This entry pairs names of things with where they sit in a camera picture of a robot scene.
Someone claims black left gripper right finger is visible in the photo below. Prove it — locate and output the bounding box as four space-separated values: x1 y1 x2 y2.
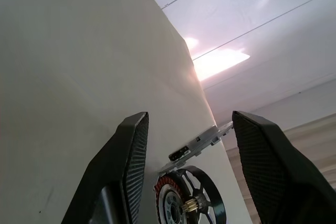
232 110 336 224

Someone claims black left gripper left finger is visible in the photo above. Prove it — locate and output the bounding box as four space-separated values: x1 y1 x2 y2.
60 111 150 224

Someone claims silver motor stator housing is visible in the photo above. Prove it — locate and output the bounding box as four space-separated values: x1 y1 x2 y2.
153 173 190 224

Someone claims black spoked motor rotor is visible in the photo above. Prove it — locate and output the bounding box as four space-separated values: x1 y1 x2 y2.
178 165 226 224

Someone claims grey notched motor end cover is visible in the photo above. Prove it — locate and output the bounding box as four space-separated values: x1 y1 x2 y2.
159 121 235 174

